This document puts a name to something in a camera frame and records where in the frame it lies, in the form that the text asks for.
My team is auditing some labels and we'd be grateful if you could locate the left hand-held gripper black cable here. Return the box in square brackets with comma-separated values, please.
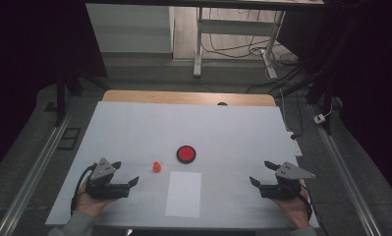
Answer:
[70, 162, 98, 216]

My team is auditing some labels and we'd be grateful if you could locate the black floor outlet frame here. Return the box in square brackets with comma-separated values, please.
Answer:
[57, 127, 82, 151]

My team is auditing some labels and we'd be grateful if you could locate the white power strip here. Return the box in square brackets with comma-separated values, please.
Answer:
[286, 131, 304, 157]

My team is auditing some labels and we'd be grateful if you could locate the thick black floor cable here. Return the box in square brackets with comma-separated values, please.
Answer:
[247, 67, 305, 94]

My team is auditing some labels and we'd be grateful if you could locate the black metal stand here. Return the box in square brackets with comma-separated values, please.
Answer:
[306, 63, 336, 136]
[54, 63, 84, 128]

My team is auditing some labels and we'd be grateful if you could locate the person's right hand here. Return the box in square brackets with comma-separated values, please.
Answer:
[271, 188, 312, 230]

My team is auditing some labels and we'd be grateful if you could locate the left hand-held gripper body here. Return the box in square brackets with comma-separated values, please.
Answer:
[84, 157, 132, 201]

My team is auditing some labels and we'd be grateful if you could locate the aluminium floor rail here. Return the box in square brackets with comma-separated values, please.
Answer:
[0, 97, 78, 236]
[309, 104, 383, 236]

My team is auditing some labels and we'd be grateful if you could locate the white-framed desk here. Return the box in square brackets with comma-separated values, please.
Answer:
[84, 0, 325, 80]

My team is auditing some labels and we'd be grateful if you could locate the wooden table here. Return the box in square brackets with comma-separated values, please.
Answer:
[101, 89, 277, 107]

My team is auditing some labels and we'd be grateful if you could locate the white paper sheet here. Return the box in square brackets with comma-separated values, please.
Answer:
[164, 170, 202, 218]

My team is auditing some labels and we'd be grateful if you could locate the white cabinet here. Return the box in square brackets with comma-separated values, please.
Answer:
[84, 3, 175, 54]

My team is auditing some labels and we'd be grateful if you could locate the hand-held gripper black cable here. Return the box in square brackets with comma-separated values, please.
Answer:
[70, 162, 98, 216]
[298, 183, 314, 222]

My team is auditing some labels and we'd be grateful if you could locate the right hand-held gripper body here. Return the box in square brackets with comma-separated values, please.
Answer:
[259, 160, 316, 201]

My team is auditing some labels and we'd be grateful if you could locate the right hand-held gripper black cable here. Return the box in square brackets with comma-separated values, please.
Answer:
[298, 183, 314, 222]

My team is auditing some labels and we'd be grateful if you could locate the round red ink pad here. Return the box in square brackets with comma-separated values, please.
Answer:
[176, 145, 197, 165]

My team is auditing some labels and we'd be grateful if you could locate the person's left hand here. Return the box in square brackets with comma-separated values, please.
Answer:
[75, 178, 120, 218]

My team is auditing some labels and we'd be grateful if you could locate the thin black floor cable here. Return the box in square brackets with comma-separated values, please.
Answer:
[201, 8, 300, 67]

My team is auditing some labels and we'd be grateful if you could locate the black cable with plug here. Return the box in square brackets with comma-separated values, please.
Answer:
[290, 91, 305, 141]

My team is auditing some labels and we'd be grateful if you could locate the black curtain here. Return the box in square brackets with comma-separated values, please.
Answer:
[0, 0, 108, 178]
[276, 0, 392, 205]

